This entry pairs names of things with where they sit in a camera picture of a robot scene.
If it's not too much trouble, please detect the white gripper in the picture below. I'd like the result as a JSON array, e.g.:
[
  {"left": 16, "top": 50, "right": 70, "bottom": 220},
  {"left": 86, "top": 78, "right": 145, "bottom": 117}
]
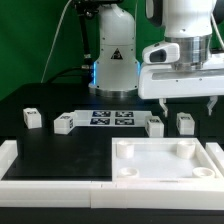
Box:
[{"left": 138, "top": 42, "right": 224, "bottom": 117}]

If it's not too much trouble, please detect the white square tabletop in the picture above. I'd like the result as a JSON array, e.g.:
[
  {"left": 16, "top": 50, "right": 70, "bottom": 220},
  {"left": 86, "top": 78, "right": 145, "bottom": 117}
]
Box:
[{"left": 112, "top": 138, "right": 224, "bottom": 181}]

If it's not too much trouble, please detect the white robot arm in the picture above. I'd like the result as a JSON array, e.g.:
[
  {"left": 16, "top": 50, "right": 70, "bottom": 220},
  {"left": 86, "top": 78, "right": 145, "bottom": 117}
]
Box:
[{"left": 72, "top": 0, "right": 224, "bottom": 109}]

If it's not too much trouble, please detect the white U-shaped fence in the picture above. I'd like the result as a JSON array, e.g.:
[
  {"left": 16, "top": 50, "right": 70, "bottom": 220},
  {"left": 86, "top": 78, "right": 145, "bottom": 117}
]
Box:
[{"left": 0, "top": 140, "right": 224, "bottom": 210}]

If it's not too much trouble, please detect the white marker base plate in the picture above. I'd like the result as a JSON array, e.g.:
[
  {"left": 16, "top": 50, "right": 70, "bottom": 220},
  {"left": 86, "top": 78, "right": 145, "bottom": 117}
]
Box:
[{"left": 74, "top": 110, "right": 152, "bottom": 127}]

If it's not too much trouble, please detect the black cable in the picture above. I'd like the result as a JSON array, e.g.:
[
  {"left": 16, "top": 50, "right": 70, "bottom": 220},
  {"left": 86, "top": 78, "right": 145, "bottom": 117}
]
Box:
[{"left": 46, "top": 67, "right": 93, "bottom": 84}]

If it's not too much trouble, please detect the white cable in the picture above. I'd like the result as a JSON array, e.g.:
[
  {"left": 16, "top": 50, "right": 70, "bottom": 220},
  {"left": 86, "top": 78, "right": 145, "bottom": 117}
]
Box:
[{"left": 40, "top": 0, "right": 74, "bottom": 84}]

